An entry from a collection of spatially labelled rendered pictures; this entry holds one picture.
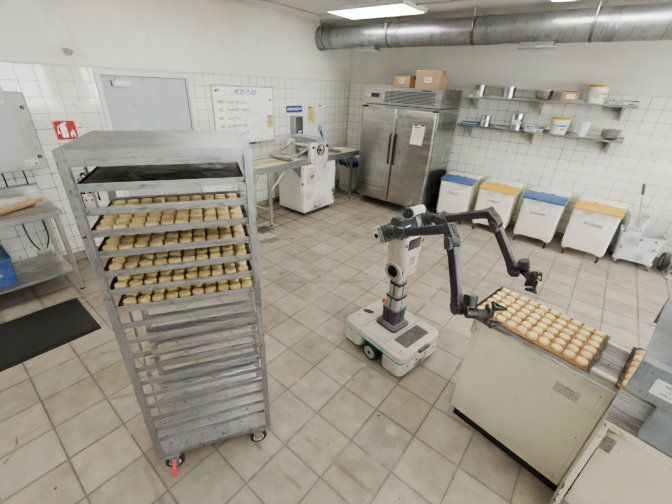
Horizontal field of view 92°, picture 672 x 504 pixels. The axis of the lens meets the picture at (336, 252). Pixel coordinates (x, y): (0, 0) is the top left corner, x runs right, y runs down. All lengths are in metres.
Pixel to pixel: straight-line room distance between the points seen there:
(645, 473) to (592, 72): 5.00
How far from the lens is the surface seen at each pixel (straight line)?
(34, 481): 2.80
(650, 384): 1.79
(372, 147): 6.18
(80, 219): 1.51
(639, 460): 2.02
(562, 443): 2.37
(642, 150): 6.08
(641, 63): 6.06
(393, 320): 2.76
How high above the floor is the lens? 2.05
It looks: 27 degrees down
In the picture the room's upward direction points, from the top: 3 degrees clockwise
